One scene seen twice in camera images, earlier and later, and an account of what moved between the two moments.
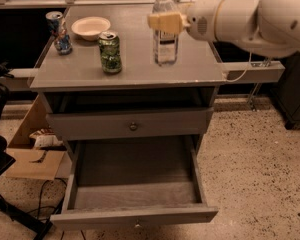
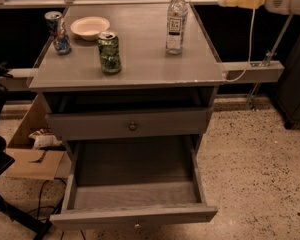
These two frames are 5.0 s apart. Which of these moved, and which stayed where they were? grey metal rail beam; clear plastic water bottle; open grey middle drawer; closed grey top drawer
Moved: clear plastic water bottle
Stayed: open grey middle drawer; closed grey top drawer; grey metal rail beam
